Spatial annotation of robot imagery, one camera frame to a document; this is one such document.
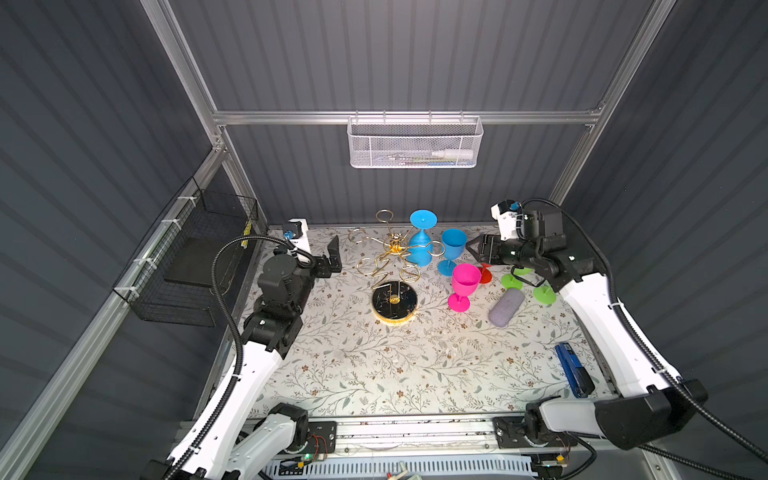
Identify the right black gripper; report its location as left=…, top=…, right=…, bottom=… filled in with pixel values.
left=464, top=233, right=535, bottom=270

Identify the red wine glass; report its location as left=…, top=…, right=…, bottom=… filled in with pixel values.
left=479, top=263, right=493, bottom=285

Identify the pink wine glass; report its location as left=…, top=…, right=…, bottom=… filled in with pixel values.
left=448, top=263, right=482, bottom=312

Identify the blue wine glass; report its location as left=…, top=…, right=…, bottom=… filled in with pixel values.
left=408, top=209, right=438, bottom=267
left=438, top=229, right=468, bottom=277

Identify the green wine glass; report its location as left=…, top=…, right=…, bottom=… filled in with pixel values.
left=501, top=268, right=532, bottom=290
left=533, top=282, right=557, bottom=306

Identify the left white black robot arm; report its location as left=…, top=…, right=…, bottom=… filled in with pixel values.
left=140, top=237, right=342, bottom=479

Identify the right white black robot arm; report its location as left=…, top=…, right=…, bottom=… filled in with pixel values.
left=470, top=200, right=709, bottom=450

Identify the grey oval case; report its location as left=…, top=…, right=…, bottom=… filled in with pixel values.
left=488, top=288, right=525, bottom=328

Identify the white bottle in basket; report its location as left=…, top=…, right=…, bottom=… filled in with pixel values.
left=431, top=149, right=475, bottom=161

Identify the blue stapler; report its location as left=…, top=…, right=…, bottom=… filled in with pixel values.
left=555, top=342, right=595, bottom=398

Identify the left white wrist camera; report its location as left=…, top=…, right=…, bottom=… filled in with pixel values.
left=282, top=218, right=311, bottom=253

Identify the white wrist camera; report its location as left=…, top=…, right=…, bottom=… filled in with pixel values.
left=282, top=218, right=311, bottom=253
left=490, top=199, right=521, bottom=241

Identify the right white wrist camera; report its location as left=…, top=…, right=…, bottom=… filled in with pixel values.
left=490, top=199, right=521, bottom=241

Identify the gold wire wine glass rack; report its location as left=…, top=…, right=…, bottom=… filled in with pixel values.
left=347, top=209, right=444, bottom=326

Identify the white wire mesh basket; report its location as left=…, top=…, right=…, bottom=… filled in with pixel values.
left=346, top=113, right=484, bottom=169

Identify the black wire mesh basket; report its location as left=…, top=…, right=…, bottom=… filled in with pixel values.
left=113, top=180, right=261, bottom=327

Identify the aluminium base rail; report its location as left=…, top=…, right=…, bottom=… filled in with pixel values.
left=173, top=413, right=661, bottom=463

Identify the right black corrugated cable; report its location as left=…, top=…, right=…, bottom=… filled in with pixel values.
left=518, top=197, right=768, bottom=480

